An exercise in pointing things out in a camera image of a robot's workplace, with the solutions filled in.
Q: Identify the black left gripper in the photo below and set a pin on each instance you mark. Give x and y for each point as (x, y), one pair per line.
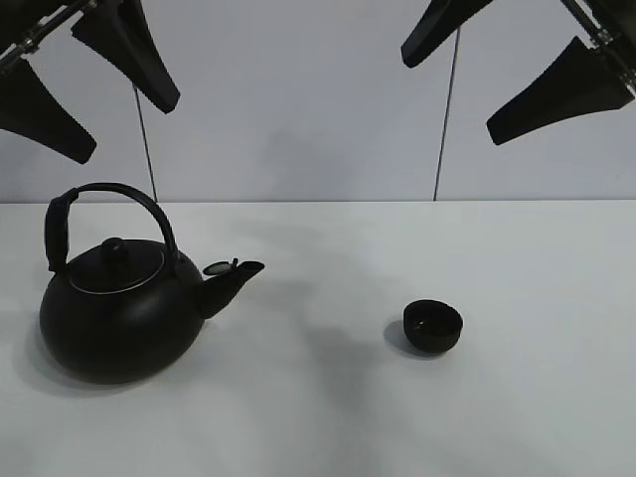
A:
(116, 30)

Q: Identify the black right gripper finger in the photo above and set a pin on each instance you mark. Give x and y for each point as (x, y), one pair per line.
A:
(439, 21)

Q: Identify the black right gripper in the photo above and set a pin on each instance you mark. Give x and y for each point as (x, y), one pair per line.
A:
(579, 81)

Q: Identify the black round teapot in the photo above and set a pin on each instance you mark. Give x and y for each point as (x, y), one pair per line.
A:
(126, 309)

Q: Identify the small black teacup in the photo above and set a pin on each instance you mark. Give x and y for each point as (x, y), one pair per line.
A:
(432, 327)

